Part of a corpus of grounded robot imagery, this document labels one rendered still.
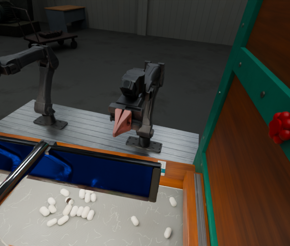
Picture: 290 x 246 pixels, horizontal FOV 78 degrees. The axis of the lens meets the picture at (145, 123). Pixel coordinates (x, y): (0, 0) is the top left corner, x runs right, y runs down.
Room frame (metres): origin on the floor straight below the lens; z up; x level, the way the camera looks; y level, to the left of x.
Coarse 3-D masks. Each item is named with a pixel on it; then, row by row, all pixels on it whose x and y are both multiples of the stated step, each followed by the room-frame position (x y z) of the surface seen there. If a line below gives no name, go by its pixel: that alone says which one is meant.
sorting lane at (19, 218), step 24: (24, 192) 0.36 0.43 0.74; (48, 192) 0.37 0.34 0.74; (72, 192) 0.37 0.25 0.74; (96, 192) 0.38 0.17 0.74; (168, 192) 0.40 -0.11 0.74; (0, 216) 0.27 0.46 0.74; (24, 216) 0.27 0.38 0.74; (48, 216) 0.28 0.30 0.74; (96, 216) 0.29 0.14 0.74; (120, 216) 0.30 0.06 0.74; (144, 216) 0.30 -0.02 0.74; (168, 216) 0.31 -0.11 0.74; (24, 240) 0.20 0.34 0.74; (48, 240) 0.21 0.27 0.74; (72, 240) 0.21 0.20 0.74; (96, 240) 0.22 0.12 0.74; (120, 240) 0.22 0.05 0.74; (144, 240) 0.23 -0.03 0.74; (168, 240) 0.24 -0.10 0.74
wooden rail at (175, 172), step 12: (0, 132) 0.64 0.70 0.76; (60, 144) 0.59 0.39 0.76; (72, 144) 0.60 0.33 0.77; (132, 156) 0.55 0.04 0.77; (144, 156) 0.56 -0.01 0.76; (168, 168) 0.50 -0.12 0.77; (180, 168) 0.51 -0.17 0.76; (192, 168) 0.51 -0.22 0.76; (168, 180) 0.45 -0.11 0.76; (180, 180) 0.45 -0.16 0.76
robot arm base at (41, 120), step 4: (40, 116) 0.91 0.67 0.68; (44, 116) 0.83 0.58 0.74; (48, 116) 0.83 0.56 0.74; (52, 116) 0.85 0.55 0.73; (36, 120) 0.87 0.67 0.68; (40, 120) 0.87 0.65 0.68; (44, 120) 0.83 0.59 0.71; (48, 120) 0.83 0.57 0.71; (52, 120) 0.84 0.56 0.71; (56, 120) 0.87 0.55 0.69; (60, 120) 0.88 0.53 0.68; (40, 124) 0.84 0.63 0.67; (44, 124) 0.83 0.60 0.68; (48, 124) 0.83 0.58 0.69; (52, 124) 0.84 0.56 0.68; (56, 124) 0.84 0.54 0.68; (60, 124) 0.84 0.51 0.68; (64, 124) 0.84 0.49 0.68; (56, 128) 0.81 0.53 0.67; (60, 128) 0.81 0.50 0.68
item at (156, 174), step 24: (0, 144) 0.26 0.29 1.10; (24, 144) 0.25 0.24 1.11; (0, 168) 0.23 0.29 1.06; (48, 168) 0.23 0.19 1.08; (72, 168) 0.22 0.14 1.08; (96, 168) 0.22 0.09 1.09; (120, 168) 0.22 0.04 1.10; (144, 168) 0.22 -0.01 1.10; (120, 192) 0.20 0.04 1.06; (144, 192) 0.20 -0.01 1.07
